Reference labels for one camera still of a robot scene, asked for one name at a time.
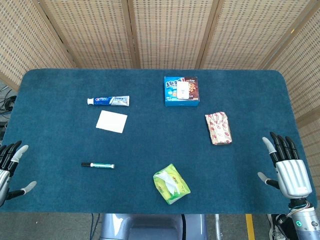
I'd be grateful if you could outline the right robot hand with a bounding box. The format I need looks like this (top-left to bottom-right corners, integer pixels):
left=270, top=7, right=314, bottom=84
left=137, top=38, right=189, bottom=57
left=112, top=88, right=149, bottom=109
left=257, top=131, right=313, bottom=200

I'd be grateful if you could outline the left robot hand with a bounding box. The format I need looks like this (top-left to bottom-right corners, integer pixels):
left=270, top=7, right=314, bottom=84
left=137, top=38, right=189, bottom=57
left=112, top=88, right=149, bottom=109
left=0, top=140, right=38, bottom=207

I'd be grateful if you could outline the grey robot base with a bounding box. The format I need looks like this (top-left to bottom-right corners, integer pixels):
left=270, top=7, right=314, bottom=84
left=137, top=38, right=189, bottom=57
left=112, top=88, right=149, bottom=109
left=99, top=213, right=208, bottom=240

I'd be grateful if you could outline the green tissue pack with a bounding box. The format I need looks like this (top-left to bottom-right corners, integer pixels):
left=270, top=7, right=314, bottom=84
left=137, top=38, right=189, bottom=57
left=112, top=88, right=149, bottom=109
left=152, top=163, right=191, bottom=205

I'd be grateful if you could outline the beige red-printed snack packet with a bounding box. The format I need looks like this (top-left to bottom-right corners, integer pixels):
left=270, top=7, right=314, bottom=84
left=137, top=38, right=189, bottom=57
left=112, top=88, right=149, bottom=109
left=204, top=111, right=233, bottom=146

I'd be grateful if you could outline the black and white marker pen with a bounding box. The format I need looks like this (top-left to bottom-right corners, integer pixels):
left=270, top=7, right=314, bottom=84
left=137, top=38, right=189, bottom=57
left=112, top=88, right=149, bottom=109
left=80, top=162, right=116, bottom=169

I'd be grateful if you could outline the white square paper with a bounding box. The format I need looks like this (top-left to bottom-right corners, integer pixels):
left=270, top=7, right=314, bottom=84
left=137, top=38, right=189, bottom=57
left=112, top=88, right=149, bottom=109
left=95, top=109, right=129, bottom=134

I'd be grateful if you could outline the blue and white toothpaste tube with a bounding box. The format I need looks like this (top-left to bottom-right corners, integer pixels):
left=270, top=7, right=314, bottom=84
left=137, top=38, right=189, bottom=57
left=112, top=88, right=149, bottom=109
left=86, top=95, right=131, bottom=108

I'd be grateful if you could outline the small white device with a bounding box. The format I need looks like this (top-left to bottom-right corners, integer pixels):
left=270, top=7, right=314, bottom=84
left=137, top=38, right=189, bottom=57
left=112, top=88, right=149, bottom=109
left=175, top=81, right=190, bottom=100

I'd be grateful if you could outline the blue cookie box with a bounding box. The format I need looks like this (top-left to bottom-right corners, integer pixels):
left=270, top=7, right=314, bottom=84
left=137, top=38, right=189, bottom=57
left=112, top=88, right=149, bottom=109
left=163, top=75, right=201, bottom=108

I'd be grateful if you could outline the blue table cloth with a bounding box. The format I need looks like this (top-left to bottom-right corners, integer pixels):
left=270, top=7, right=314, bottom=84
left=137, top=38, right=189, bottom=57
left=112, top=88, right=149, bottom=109
left=0, top=68, right=318, bottom=215

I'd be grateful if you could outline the bamboo folding screen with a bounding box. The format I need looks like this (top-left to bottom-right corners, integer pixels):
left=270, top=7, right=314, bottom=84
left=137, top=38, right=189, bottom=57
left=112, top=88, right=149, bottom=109
left=0, top=0, right=320, bottom=198

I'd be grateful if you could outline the black cables bundle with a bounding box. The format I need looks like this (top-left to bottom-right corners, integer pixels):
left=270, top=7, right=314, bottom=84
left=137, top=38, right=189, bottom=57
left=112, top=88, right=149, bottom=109
left=0, top=86, right=18, bottom=121

